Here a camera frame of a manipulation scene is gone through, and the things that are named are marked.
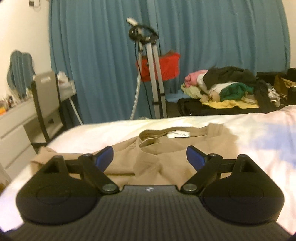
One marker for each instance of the white desk with drawers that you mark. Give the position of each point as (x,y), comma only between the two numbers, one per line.
(13,139)

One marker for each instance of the black and white chair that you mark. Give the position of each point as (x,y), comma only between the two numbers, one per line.
(46,92)

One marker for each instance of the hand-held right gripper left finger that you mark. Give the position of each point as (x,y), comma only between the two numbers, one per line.
(105,158)

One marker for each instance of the pile of clothes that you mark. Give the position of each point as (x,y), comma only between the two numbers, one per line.
(231,92)

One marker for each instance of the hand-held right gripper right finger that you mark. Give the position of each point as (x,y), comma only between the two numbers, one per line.
(195,158)

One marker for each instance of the orange box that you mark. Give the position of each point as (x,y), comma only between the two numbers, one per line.
(1,110)

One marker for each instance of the beige t-shirt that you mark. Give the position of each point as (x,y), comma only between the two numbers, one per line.
(161,166)

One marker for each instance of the blue curtain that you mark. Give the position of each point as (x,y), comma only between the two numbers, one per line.
(97,58)

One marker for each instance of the pastel bed blanket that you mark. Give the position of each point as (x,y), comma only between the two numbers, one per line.
(254,139)

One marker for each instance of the group of toiletry bottles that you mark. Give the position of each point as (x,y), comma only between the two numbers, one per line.
(27,92)

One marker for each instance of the black couch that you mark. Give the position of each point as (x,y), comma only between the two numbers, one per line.
(208,110)

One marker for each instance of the garment steamer stand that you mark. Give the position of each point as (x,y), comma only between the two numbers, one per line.
(155,69)

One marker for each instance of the red cloth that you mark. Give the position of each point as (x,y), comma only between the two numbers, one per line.
(168,67)

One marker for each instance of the white tissue pack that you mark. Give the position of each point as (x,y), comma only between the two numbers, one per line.
(63,77)

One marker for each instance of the wavy table mirror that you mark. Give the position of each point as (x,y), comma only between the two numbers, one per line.
(19,69)

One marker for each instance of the brown cardboard box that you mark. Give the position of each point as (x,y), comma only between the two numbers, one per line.
(283,85)

